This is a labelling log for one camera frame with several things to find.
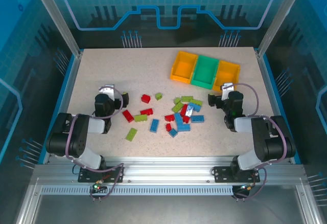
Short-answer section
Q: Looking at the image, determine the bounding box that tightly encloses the green plastic bin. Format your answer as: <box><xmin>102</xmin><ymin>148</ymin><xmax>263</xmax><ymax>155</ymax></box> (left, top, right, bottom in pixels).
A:
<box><xmin>191</xmin><ymin>54</ymin><xmax>220</xmax><ymax>89</ymax></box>

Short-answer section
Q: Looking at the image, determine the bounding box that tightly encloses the yellow plastic bin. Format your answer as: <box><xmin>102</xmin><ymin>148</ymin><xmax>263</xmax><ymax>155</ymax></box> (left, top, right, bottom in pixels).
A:
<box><xmin>212</xmin><ymin>60</ymin><xmax>241</xmax><ymax>93</ymax></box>
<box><xmin>170</xmin><ymin>51</ymin><xmax>199</xmax><ymax>84</ymax></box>

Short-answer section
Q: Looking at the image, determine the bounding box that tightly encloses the power connector with green light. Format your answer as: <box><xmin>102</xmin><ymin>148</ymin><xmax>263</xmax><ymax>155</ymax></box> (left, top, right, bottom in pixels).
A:
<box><xmin>92</xmin><ymin>182</ymin><xmax>107</xmax><ymax>193</ymax></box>

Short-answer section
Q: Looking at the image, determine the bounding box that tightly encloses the grey metal lower shelf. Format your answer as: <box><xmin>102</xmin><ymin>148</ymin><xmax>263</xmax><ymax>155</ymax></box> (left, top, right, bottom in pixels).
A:
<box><xmin>33</xmin><ymin>195</ymin><xmax>307</xmax><ymax>224</ymax></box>

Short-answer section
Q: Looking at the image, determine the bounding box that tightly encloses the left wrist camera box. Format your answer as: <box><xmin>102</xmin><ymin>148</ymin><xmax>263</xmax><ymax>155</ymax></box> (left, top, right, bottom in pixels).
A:
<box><xmin>99</xmin><ymin>83</ymin><xmax>115</xmax><ymax>99</ymax></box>

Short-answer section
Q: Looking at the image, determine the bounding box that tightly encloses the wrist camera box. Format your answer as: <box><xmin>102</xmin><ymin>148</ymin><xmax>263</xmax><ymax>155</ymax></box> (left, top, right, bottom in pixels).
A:
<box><xmin>99</xmin><ymin>83</ymin><xmax>115</xmax><ymax>99</ymax></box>
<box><xmin>221</xmin><ymin>82</ymin><xmax>235</xmax><ymax>101</ymax></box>

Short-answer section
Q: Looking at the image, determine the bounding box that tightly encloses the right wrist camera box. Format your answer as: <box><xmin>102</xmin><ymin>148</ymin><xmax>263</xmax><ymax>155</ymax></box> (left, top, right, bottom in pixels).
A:
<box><xmin>221</xmin><ymin>82</ymin><xmax>235</xmax><ymax>101</ymax></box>

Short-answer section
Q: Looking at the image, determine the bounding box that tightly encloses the aluminium side rail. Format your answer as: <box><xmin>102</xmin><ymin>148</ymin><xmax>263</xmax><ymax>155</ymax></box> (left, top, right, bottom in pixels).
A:
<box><xmin>255</xmin><ymin>49</ymin><xmax>293</xmax><ymax>163</ymax></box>
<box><xmin>42</xmin><ymin>51</ymin><xmax>84</xmax><ymax>165</ymax></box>

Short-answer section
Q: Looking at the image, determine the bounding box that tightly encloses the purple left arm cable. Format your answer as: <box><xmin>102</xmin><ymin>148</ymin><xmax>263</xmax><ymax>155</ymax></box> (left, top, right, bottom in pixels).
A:
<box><xmin>65</xmin><ymin>84</ymin><xmax>125</xmax><ymax>202</ymax></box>

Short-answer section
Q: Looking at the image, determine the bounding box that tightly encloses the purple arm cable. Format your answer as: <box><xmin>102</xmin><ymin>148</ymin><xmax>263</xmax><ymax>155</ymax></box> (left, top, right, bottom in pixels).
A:
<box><xmin>65</xmin><ymin>84</ymin><xmax>125</xmax><ymax>202</ymax></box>
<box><xmin>231</xmin><ymin>82</ymin><xmax>287</xmax><ymax>202</ymax></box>

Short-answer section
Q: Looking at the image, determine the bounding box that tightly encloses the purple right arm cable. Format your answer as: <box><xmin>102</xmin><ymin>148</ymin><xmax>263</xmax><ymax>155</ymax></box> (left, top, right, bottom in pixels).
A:
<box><xmin>231</xmin><ymin>82</ymin><xmax>287</xmax><ymax>202</ymax></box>

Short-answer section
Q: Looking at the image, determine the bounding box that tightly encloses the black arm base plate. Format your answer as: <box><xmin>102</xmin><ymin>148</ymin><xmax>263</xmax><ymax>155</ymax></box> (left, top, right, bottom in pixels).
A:
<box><xmin>78</xmin><ymin>166</ymin><xmax>125</xmax><ymax>184</ymax></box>
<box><xmin>213</xmin><ymin>166</ymin><xmax>261</xmax><ymax>183</ymax></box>

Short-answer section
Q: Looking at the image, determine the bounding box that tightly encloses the aluminium mounting rail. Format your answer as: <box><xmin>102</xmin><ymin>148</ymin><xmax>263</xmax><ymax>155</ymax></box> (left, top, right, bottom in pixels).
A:
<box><xmin>32</xmin><ymin>156</ymin><xmax>306</xmax><ymax>187</ymax></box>

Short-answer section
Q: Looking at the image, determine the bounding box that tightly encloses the aluminium frame post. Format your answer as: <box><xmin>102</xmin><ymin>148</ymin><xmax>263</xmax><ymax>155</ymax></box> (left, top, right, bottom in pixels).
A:
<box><xmin>256</xmin><ymin>0</ymin><xmax>309</xmax><ymax>57</ymax></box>
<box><xmin>28</xmin><ymin>0</ymin><xmax>84</xmax><ymax>57</ymax></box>

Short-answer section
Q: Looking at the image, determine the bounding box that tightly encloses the slotted grey cable duct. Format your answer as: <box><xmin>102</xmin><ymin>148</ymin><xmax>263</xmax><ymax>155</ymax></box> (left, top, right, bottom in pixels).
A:
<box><xmin>39</xmin><ymin>186</ymin><xmax>235</xmax><ymax>196</ymax></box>

